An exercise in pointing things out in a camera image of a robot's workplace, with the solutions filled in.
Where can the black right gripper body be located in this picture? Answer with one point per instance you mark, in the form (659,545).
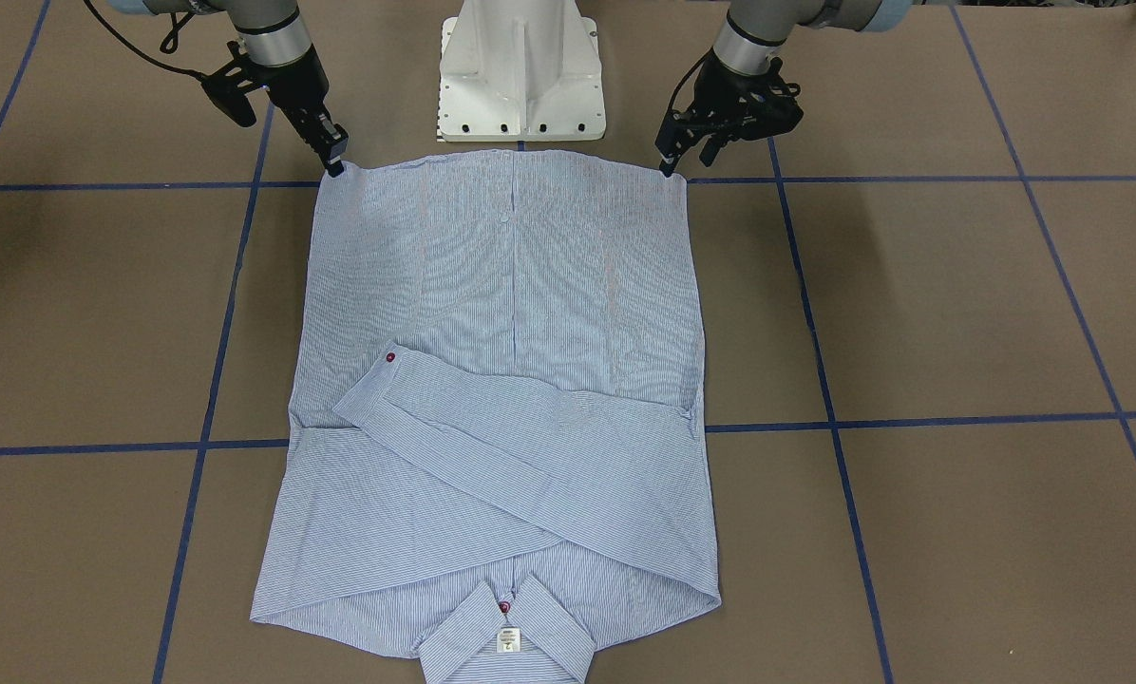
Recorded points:
(294,84)

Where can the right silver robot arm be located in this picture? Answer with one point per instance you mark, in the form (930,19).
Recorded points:
(273,51)

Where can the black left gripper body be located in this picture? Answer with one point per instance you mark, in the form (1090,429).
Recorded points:
(726,87)

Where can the blue striped button-up shirt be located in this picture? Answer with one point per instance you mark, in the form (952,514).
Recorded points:
(497,460)

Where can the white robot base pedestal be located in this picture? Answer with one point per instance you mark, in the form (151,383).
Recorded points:
(520,71)

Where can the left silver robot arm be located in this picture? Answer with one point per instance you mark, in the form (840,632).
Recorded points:
(755,31)

